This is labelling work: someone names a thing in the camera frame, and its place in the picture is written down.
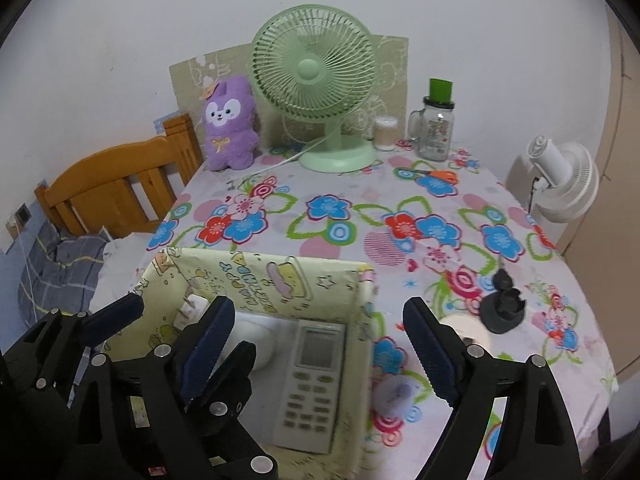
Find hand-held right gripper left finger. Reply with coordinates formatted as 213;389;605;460
70;296;236;480

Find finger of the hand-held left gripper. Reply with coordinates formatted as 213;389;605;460
187;341;278;480
22;292;146;396

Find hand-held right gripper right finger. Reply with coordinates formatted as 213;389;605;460
402;296;583;480

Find white charger adapter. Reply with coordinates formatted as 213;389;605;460
175;294;211;328

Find white handheld device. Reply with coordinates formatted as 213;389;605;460
225;317;281;373

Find white remote control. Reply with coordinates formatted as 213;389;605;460
272;321;347;455

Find black round holder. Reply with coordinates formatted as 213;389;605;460
479;255;527;336

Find yellow printed storage box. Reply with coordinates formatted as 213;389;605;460
102;246;381;480

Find white pillow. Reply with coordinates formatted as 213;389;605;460
92;232;166;311

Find grey plaid bedding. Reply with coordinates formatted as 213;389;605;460
17;220;108;321

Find wooden bed headboard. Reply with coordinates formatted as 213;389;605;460
34;114;205;241

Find purple plush toy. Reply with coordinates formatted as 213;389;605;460
201;75;261;172

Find glass jar with green lid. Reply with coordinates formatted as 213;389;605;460
407;78;457;162

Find white clip fan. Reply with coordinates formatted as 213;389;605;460
526;134;600;223

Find cotton swab jar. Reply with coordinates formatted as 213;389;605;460
374;116;398;152

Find beige door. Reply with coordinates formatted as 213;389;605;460
555;5;640;386

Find beige patterned board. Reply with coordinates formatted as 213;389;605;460
169;35;410;153

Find green desk fan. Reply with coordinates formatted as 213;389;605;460
250;4;376;173

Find orange handled scissors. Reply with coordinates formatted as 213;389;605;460
410;166;458;184

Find blue wall sticker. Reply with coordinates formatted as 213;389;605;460
151;109;180;137

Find white fan cable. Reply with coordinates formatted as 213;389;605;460
247;137;321;181

